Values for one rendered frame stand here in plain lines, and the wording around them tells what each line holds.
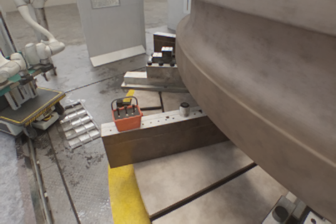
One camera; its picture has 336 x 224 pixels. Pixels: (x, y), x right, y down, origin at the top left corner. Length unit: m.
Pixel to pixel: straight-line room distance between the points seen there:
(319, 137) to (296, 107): 0.15
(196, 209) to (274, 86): 0.97
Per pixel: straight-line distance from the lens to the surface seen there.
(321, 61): 0.90
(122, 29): 4.39
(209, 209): 1.52
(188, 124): 1.55
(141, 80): 2.57
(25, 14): 2.42
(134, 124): 1.40
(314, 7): 0.75
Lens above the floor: 1.67
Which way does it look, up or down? 34 degrees down
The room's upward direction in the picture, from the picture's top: straight up
